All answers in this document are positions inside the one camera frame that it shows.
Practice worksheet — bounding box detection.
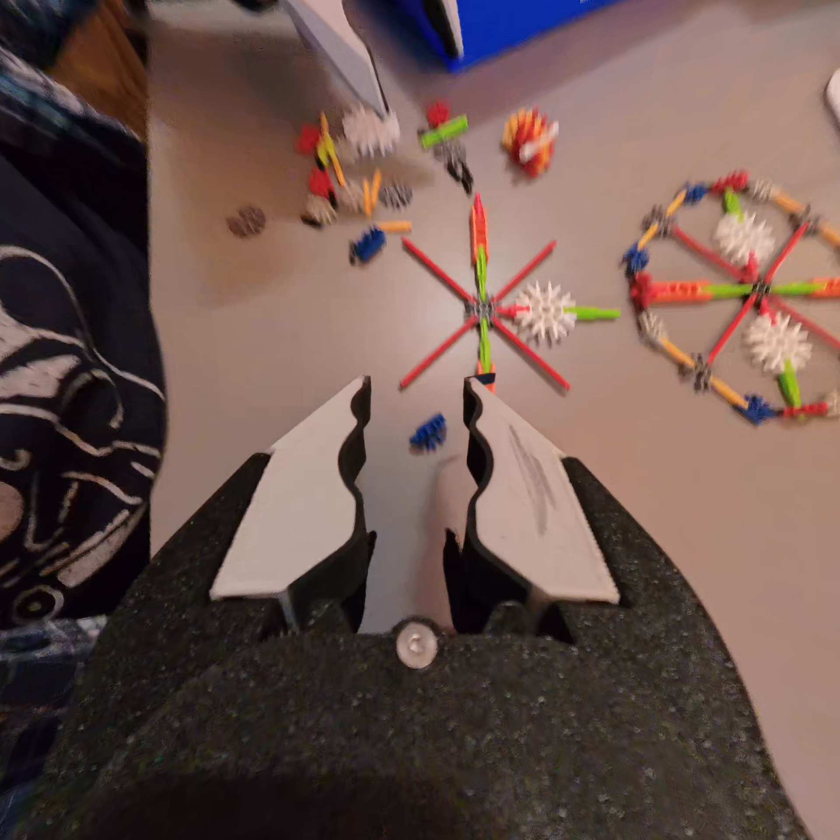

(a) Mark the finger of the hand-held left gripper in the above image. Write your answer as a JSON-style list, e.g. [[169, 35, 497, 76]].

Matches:
[[281, 0, 392, 117], [422, 0, 467, 60]]

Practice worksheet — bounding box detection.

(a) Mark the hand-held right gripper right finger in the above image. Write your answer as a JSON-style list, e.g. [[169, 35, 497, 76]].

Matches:
[[462, 377, 622, 627]]

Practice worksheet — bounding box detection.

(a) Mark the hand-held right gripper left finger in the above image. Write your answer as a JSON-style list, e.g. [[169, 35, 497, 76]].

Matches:
[[209, 375, 376, 631]]

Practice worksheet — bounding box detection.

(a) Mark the blue plastic bin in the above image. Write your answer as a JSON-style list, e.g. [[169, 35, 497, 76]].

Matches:
[[392, 0, 626, 74]]

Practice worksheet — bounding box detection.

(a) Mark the blue snowflake connector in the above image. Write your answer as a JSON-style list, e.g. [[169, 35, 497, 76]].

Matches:
[[349, 226, 389, 266], [409, 414, 448, 454]]

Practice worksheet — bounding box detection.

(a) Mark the half-built spoke toy model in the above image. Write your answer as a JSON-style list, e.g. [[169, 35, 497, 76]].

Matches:
[[398, 193, 622, 396]]

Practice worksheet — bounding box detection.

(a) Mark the large white snowflake connector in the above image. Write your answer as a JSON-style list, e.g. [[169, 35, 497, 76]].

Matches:
[[340, 104, 402, 160]]

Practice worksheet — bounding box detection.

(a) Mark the red yellow connector cluster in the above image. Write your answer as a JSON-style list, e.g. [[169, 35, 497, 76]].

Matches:
[[501, 108, 560, 179]]

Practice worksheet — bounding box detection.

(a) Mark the colourful toy wheel model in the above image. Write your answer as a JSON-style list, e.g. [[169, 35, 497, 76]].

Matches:
[[619, 168, 840, 427]]

